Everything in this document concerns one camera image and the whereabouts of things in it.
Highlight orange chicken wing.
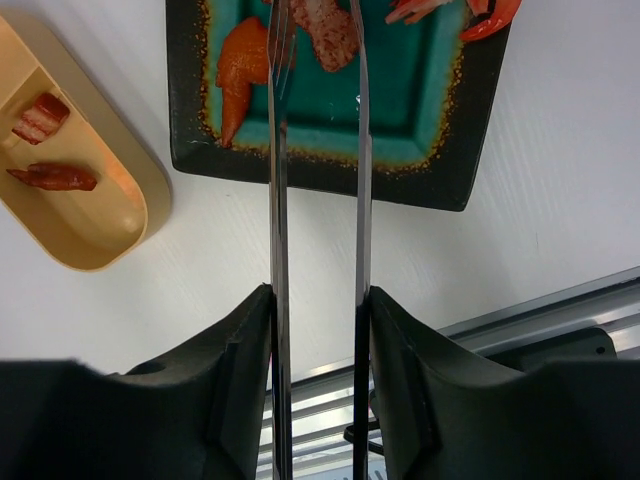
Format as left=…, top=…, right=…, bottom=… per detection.
left=215, top=16, right=269, bottom=148

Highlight aluminium mounting rail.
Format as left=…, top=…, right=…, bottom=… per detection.
left=259, top=267, right=640, bottom=480

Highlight red bacon piece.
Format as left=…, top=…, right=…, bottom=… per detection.
left=12, top=92, right=70, bottom=145

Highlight right black base bracket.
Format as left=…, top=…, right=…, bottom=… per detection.
left=487, top=327, right=617, bottom=372

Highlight pink meat slice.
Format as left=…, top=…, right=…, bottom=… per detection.
left=291, top=0, right=359, bottom=73

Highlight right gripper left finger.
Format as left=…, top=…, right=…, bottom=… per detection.
left=1, top=285, right=272, bottom=479

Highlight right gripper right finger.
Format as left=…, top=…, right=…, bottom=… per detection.
left=370, top=287, right=639, bottom=479

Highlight red crab claw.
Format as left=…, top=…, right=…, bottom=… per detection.
left=459, top=0, right=522, bottom=42

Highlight pale orange food piece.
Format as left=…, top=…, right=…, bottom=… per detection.
left=104, top=155, right=144, bottom=209

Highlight dark red chicken wing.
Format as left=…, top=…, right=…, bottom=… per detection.
left=6, top=162, right=98, bottom=191

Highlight tan lunch box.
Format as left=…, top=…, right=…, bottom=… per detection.
left=1, top=8, right=171, bottom=272

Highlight metal tongs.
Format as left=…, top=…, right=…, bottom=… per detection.
left=267, top=1, right=373, bottom=479

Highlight black teal square plate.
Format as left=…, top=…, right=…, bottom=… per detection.
left=166, top=1, right=509, bottom=212

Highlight pink shrimp piece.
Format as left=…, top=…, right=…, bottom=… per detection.
left=385, top=0, right=451, bottom=25

